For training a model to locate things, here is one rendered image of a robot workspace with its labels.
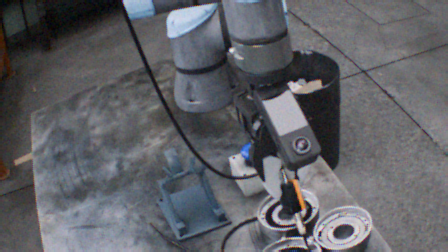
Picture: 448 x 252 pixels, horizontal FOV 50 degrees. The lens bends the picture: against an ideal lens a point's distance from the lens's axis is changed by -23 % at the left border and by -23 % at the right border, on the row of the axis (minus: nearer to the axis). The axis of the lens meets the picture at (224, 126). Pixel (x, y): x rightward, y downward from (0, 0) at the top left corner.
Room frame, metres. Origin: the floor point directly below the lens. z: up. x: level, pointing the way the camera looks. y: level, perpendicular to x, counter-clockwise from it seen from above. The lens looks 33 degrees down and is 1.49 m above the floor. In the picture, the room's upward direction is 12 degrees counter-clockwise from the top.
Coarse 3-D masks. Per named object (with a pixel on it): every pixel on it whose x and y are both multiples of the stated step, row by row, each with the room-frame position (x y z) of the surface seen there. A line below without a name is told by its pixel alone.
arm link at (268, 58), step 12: (288, 36) 0.65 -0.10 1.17; (240, 48) 0.64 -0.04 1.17; (252, 48) 0.63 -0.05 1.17; (264, 48) 0.63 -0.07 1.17; (276, 48) 0.63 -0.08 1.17; (288, 48) 0.64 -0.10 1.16; (240, 60) 0.64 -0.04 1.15; (252, 60) 0.63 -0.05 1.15; (264, 60) 0.63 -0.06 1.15; (276, 60) 0.63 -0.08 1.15; (288, 60) 0.64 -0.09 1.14; (252, 72) 0.64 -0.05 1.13; (264, 72) 0.63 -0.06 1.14
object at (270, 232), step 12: (264, 204) 0.74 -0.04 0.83; (312, 204) 0.71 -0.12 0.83; (264, 216) 0.71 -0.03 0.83; (276, 216) 0.70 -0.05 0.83; (288, 216) 0.72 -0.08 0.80; (312, 216) 0.67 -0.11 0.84; (264, 228) 0.68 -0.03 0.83; (276, 228) 0.66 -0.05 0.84; (288, 228) 0.65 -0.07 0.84; (312, 228) 0.67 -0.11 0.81; (276, 240) 0.67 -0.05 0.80
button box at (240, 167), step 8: (232, 160) 0.86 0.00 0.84; (240, 160) 0.86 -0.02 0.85; (248, 160) 0.85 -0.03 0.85; (232, 168) 0.86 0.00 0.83; (240, 168) 0.83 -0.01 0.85; (248, 168) 0.83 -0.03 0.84; (280, 176) 0.82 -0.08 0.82; (240, 184) 0.83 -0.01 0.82; (248, 184) 0.81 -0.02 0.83; (256, 184) 0.81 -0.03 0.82; (248, 192) 0.81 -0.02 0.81; (256, 192) 0.81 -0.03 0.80
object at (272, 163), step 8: (272, 152) 0.65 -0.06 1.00; (264, 160) 0.63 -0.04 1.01; (272, 160) 0.63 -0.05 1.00; (280, 160) 0.64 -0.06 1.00; (264, 168) 0.63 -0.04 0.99; (272, 168) 0.63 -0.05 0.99; (272, 176) 0.63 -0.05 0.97; (264, 184) 0.63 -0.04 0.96; (272, 184) 0.63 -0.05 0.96; (280, 184) 0.63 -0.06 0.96; (272, 192) 0.63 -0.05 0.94; (280, 192) 0.63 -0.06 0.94
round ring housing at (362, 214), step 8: (336, 208) 0.67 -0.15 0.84; (344, 208) 0.66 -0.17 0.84; (352, 208) 0.66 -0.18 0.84; (360, 208) 0.65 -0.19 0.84; (328, 216) 0.66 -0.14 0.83; (336, 216) 0.66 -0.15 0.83; (360, 216) 0.64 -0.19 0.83; (368, 216) 0.62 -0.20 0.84; (320, 224) 0.65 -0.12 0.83; (336, 224) 0.64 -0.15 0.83; (344, 224) 0.64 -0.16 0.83; (352, 224) 0.63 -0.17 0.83; (368, 224) 0.61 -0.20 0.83; (320, 232) 0.64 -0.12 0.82; (328, 232) 0.63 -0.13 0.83; (336, 232) 0.63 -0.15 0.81; (344, 232) 0.64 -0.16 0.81; (352, 232) 0.62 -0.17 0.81; (368, 232) 0.58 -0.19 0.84; (336, 240) 0.60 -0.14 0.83; (344, 240) 0.60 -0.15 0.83; (352, 240) 0.59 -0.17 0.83; (360, 240) 0.57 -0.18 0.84; (368, 240) 0.58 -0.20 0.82; (328, 248) 0.58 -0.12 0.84; (336, 248) 0.57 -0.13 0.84; (344, 248) 0.57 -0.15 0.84; (352, 248) 0.57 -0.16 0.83; (360, 248) 0.57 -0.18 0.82
